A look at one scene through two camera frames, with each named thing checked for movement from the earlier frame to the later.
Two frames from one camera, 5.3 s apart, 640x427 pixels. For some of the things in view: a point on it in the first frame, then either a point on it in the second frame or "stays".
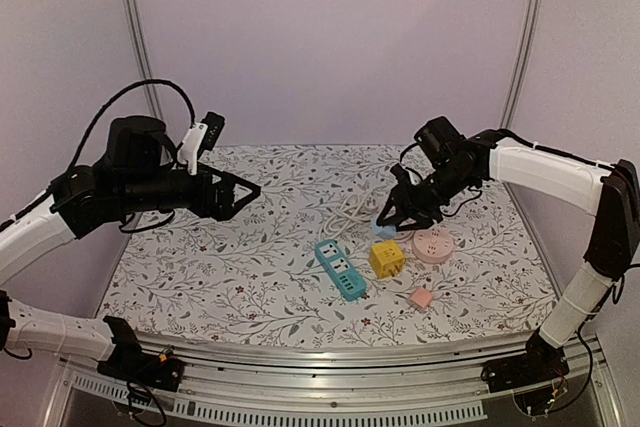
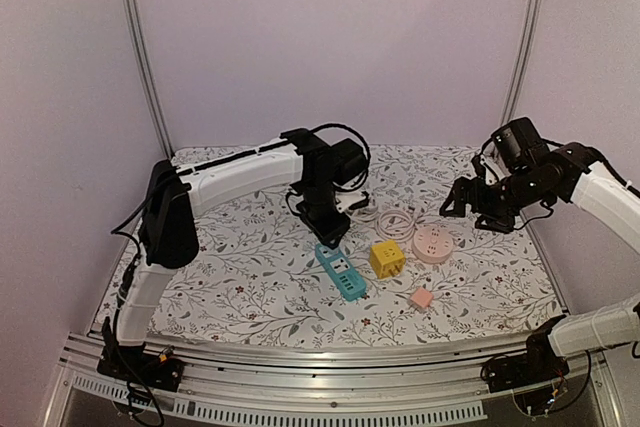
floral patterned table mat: (306, 263) stays
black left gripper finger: (225, 207) to (323, 237)
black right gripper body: (417, 195) to (480, 198)
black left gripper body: (198, 200) to (316, 209)
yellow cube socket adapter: (386, 259) stays
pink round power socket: (432, 245) stays
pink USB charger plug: (422, 297) stays
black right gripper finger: (396, 207) to (463, 192)
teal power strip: (340, 270) stays
